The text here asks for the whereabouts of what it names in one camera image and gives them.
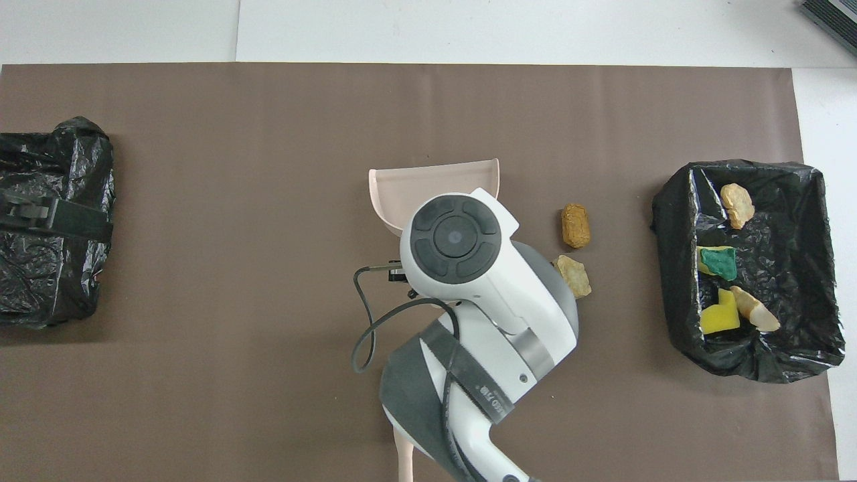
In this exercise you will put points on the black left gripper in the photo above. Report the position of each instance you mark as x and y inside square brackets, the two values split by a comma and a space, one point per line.
[23, 211]

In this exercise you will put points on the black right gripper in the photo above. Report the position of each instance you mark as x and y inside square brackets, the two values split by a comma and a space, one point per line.
[399, 272]

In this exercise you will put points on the pale pink plastic dustpan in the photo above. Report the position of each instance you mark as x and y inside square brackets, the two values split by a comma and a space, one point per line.
[428, 181]

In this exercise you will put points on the beige rock-like bread chunk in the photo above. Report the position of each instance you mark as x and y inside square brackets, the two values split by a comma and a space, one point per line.
[576, 278]

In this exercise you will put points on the brown fried croquette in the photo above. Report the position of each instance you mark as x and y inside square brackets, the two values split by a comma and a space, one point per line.
[576, 226]

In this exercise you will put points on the beige hand brush black bristles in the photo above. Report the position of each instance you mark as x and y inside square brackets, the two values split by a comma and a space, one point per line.
[404, 458]

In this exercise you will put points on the large yellow-green sponge piece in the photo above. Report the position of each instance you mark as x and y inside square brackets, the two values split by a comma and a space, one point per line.
[720, 263]

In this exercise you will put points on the plain yellow sponge piece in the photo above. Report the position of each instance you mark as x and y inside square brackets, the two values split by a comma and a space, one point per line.
[718, 318]

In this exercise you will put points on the orange striped croissant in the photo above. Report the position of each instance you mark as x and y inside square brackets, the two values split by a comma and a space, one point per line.
[738, 204]
[756, 311]

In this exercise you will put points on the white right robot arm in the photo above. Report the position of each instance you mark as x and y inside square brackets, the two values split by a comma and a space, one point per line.
[495, 314]

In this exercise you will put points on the bin lined with black bag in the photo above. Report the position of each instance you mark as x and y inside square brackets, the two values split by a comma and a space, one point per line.
[53, 281]
[790, 268]

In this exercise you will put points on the brown paper table mat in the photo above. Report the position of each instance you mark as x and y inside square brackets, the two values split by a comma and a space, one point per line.
[201, 134]

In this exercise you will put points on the dark grey ribbed object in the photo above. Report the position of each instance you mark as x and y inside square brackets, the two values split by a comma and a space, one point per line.
[837, 13]

